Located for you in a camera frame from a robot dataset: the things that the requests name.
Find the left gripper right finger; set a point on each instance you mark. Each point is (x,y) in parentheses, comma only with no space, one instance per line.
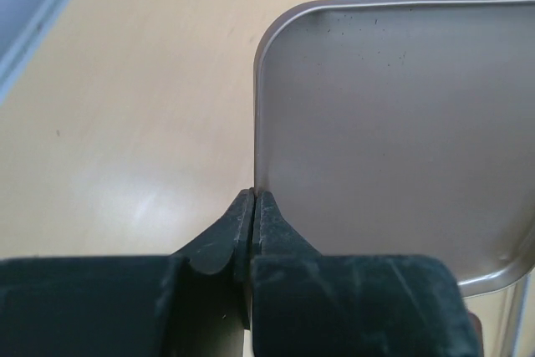
(305,303)

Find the square tin lid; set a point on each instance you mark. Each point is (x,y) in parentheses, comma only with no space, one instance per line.
(403,126)

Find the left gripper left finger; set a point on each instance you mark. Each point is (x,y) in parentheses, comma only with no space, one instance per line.
(188,303)

